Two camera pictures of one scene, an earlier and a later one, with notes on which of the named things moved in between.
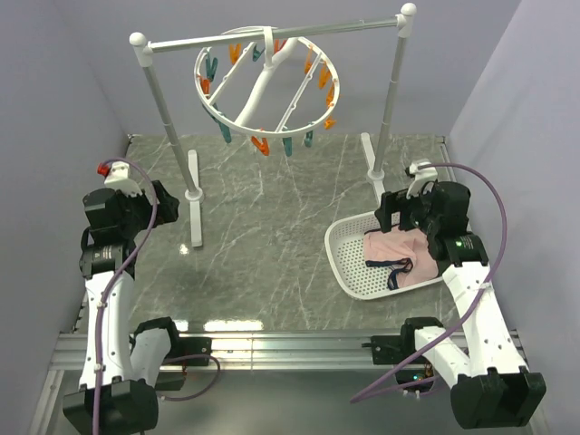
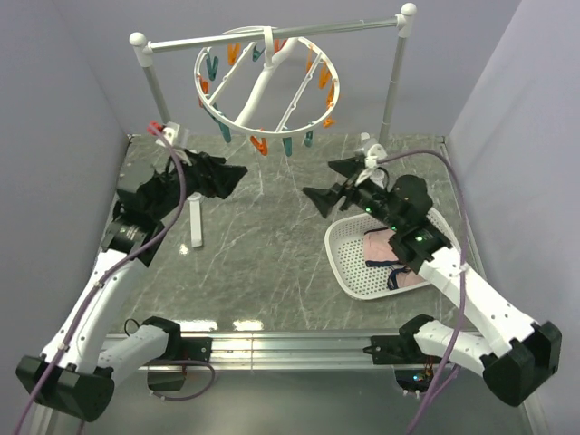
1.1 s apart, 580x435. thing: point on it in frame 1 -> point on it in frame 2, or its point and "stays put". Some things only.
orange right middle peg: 330,94 stays put
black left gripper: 167,207 -> 214,178
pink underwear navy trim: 405,250 stays put
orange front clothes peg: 262,146 stays put
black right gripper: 397,201 -> 326,198
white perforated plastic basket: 348,273 stays put
